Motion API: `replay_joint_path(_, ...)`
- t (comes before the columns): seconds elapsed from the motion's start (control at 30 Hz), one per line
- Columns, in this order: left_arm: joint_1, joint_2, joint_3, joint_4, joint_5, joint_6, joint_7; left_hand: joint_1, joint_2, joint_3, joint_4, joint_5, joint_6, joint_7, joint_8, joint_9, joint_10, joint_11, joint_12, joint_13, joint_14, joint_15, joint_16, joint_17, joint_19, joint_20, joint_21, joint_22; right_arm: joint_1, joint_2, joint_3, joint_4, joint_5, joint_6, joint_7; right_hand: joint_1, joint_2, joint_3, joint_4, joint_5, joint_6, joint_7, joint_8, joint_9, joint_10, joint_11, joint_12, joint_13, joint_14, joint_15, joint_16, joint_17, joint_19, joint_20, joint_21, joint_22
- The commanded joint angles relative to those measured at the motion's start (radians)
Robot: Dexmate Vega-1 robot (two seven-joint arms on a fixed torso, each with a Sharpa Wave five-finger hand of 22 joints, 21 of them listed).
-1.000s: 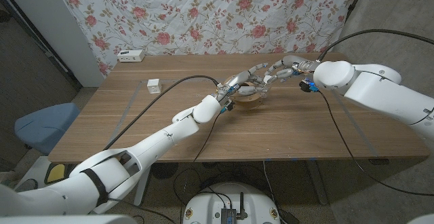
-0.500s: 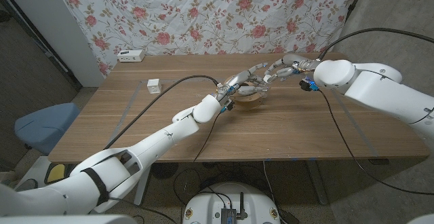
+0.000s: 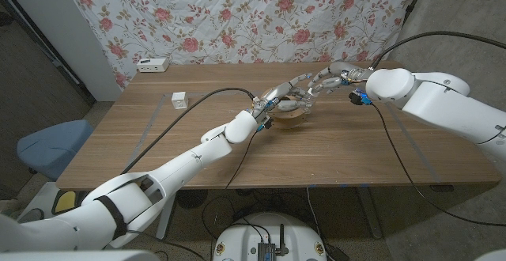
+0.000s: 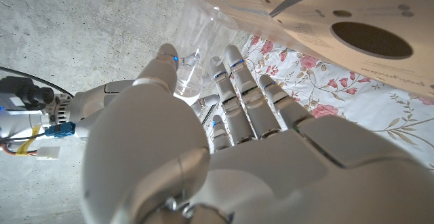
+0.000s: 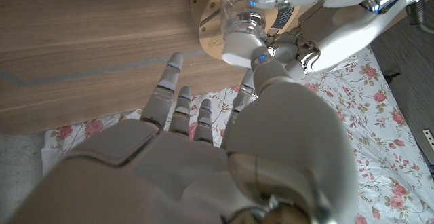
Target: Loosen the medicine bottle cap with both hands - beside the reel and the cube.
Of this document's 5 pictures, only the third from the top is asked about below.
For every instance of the cardboard filament reel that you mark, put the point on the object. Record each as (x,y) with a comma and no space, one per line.
(288,120)

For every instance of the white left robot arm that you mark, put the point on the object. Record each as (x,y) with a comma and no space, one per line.
(178,174)

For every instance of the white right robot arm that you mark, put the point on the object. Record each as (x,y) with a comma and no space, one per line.
(439,103)

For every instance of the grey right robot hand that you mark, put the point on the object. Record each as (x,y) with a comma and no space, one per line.
(340,75)

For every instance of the black antenna box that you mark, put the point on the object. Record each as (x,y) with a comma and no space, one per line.
(266,251)

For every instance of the white table leg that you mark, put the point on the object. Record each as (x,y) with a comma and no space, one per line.
(166,217)

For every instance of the grey table leg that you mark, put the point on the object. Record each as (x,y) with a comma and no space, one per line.
(369,213)

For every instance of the small white cube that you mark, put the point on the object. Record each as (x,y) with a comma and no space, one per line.
(180,100)

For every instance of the white power strip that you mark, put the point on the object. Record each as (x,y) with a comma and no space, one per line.
(152,65)

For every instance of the floral backdrop cloth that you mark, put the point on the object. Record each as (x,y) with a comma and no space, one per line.
(245,16)

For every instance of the white floor mat yellow shapes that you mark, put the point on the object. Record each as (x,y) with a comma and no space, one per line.
(63,201)

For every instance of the white robot torso base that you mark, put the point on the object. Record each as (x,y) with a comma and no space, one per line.
(245,237)

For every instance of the white wall panel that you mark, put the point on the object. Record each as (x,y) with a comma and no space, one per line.
(59,27)

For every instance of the grey sneaker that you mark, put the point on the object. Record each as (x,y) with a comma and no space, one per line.
(31,215)

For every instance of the grey tape outline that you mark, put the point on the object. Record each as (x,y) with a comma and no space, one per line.
(144,134)

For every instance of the blue stool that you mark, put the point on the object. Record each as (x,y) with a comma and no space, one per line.
(51,146)

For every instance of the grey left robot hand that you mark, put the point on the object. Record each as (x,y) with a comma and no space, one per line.
(278,93)

